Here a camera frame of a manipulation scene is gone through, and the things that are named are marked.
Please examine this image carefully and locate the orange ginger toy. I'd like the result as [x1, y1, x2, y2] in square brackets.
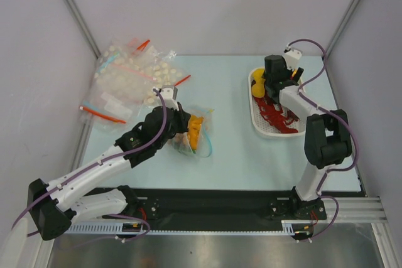
[187, 115, 204, 150]

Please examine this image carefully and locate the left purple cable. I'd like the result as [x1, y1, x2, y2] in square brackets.
[11, 87, 167, 238]

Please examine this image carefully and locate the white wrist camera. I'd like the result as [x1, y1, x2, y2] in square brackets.
[282, 46, 302, 70]
[153, 85, 179, 110]

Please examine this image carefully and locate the clear blue-zipper bag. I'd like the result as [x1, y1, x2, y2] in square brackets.
[168, 105, 214, 158]

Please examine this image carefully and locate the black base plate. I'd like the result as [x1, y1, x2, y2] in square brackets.
[84, 186, 327, 232]

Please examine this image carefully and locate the orange toy fruit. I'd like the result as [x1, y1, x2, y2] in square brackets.
[251, 83, 266, 99]

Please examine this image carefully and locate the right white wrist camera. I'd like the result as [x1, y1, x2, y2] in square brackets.
[282, 46, 302, 70]

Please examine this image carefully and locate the purple cable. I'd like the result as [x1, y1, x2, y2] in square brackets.
[11, 87, 167, 238]
[287, 38, 361, 196]

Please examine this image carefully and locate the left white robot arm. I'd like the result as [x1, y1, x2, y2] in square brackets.
[28, 106, 191, 240]

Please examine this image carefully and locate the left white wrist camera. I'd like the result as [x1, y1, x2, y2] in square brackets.
[153, 85, 179, 110]

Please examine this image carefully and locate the yellow pear toy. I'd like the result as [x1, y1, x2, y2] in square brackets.
[252, 68, 265, 85]

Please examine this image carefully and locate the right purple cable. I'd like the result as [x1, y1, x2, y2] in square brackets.
[287, 38, 361, 196]

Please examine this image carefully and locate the white perforated basket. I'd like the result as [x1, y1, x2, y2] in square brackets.
[248, 67, 305, 139]

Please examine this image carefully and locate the pile of spare zip bags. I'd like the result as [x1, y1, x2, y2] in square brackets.
[79, 38, 190, 132]

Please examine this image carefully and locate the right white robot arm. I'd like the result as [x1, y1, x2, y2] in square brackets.
[263, 55, 352, 220]

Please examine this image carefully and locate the red chili toy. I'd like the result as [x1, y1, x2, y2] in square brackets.
[253, 95, 299, 134]

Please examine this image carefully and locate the grey slotted cable duct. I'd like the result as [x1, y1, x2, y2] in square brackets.
[65, 219, 317, 235]

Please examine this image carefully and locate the brown longan bunch toy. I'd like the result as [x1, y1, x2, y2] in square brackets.
[173, 134, 186, 146]

